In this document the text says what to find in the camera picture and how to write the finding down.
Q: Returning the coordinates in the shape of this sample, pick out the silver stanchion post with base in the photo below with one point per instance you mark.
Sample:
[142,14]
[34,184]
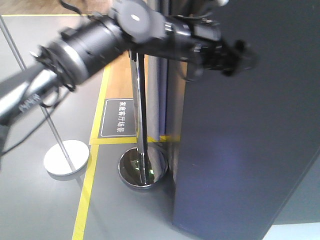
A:
[66,157]

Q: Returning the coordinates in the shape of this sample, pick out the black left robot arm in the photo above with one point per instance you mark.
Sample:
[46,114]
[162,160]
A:
[77,54]

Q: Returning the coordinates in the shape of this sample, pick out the open fridge door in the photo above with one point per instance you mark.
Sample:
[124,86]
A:
[248,140]

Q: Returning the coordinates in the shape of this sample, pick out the white blue curtain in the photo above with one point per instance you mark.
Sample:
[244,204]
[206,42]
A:
[156,96]

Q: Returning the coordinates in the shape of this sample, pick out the chrome stanchion post with base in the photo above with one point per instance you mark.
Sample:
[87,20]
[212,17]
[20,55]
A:
[143,166]

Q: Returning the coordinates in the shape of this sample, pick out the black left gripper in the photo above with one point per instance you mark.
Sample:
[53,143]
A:
[217,54]

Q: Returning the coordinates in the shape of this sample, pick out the black floor sign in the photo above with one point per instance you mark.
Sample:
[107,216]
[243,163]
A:
[118,118]

